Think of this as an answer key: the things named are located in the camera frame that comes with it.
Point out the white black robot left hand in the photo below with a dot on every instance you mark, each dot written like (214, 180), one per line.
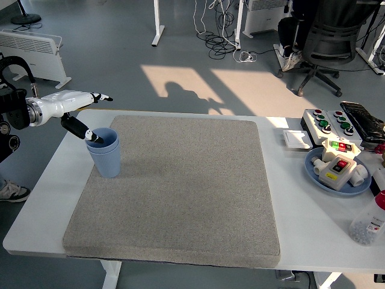
(60, 103)

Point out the blue ribbed plastic cup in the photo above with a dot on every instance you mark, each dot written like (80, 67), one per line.
(109, 137)
(106, 165)

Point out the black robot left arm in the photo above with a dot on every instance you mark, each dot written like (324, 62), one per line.
(15, 114)

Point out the white push-button control box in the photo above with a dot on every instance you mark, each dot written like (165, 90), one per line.
(309, 123)

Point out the white panel heater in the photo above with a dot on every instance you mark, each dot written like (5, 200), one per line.
(42, 60)
(261, 18)

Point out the black fan stand base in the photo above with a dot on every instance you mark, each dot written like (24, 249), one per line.
(25, 19)

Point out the person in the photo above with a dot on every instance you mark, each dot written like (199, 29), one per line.
(13, 192)
(285, 30)

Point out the white desk leg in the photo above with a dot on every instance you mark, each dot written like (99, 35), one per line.
(238, 24)
(368, 58)
(157, 27)

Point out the grey-brown mat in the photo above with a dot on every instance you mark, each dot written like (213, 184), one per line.
(195, 168)

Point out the white table leg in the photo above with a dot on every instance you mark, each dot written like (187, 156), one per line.
(326, 281)
(109, 274)

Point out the white power adapter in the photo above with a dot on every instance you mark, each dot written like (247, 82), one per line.
(245, 56)

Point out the white desk foot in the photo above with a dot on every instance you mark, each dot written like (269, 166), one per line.
(278, 55)

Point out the blue plate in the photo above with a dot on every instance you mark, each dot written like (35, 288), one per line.
(309, 168)

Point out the white pipe fitting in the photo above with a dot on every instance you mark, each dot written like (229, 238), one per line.
(317, 167)
(359, 177)

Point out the white box green red switches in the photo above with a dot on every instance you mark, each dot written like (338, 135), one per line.
(328, 153)

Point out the black office chair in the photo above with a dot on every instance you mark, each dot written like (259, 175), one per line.
(328, 45)

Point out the grey power strip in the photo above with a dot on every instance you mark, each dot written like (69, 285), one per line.
(285, 275)

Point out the black wrapped keyboard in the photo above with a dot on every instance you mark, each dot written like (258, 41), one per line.
(361, 119)

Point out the red small object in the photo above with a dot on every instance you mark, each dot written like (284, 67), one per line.
(380, 147)

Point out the clear bottle red cap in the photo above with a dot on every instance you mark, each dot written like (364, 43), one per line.
(367, 222)

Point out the white box red black switch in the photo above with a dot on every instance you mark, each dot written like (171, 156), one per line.
(334, 180)

